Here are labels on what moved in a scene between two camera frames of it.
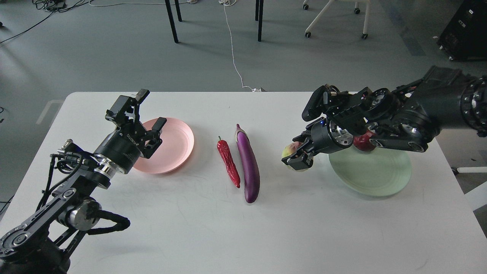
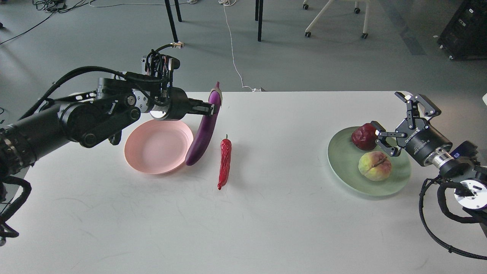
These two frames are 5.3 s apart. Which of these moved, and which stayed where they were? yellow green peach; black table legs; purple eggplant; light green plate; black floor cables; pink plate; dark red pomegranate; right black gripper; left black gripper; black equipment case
Moved: yellow green peach; right black gripper; purple eggplant; left black gripper
Stayed: black equipment case; dark red pomegranate; pink plate; black floor cables; black table legs; light green plate
